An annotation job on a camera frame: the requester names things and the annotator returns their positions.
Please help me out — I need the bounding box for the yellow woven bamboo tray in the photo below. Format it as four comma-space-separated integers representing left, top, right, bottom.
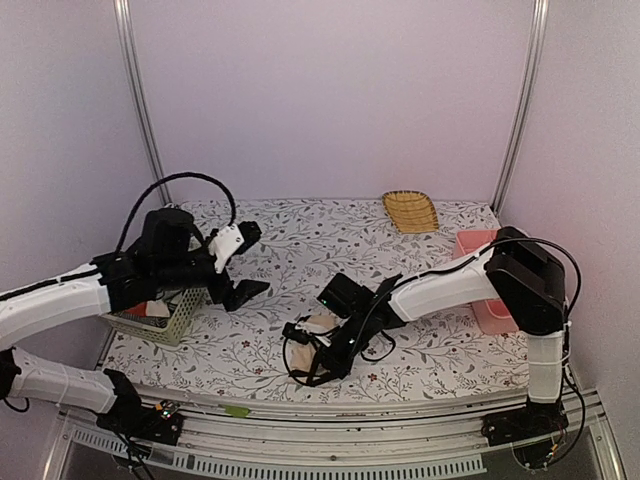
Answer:
382, 190, 439, 234

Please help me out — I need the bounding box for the pink divided organizer box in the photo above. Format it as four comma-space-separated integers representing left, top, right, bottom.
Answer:
452, 229, 519, 335

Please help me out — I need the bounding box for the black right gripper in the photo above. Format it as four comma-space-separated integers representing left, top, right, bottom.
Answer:
307, 314, 372, 388

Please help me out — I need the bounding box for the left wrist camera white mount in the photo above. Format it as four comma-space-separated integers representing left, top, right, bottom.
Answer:
208, 221, 262, 274

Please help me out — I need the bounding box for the aluminium frame post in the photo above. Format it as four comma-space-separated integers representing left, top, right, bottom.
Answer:
113, 0, 164, 180
491, 0, 549, 217

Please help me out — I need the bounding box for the floral tablecloth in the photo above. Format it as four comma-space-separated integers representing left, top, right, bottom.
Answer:
104, 199, 528, 404

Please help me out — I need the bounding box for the right black camera cable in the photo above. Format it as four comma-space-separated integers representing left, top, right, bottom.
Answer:
282, 329, 399, 389

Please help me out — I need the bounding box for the red garment in basket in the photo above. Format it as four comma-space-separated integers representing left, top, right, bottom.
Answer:
123, 302, 147, 317

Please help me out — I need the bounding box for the left aluminium frame post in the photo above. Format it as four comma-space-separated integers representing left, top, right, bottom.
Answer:
113, 0, 164, 180

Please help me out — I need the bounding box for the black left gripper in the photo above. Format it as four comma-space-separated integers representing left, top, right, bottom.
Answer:
155, 237, 270, 312

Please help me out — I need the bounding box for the green tape piece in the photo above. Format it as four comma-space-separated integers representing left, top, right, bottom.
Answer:
222, 405, 251, 418

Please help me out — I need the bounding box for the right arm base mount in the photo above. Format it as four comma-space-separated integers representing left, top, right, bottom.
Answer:
481, 399, 569, 446

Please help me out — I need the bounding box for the left black braided cable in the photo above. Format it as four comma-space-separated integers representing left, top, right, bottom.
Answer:
117, 172, 237, 256

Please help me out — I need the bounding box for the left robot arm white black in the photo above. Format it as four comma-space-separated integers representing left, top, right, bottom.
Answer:
1, 252, 269, 434

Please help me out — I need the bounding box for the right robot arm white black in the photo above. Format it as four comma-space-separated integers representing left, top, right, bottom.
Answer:
304, 227, 572, 436

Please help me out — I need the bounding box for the right aluminium frame post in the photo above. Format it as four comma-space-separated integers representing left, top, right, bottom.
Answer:
491, 0, 549, 217

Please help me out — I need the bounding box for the cream perforated laundry basket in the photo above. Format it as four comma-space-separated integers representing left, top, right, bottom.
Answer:
102, 288, 205, 346

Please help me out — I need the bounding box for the aluminium front rail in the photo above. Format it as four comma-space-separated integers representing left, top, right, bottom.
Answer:
43, 387, 631, 479

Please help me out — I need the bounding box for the beige garment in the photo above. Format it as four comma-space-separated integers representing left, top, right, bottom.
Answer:
288, 315, 339, 373

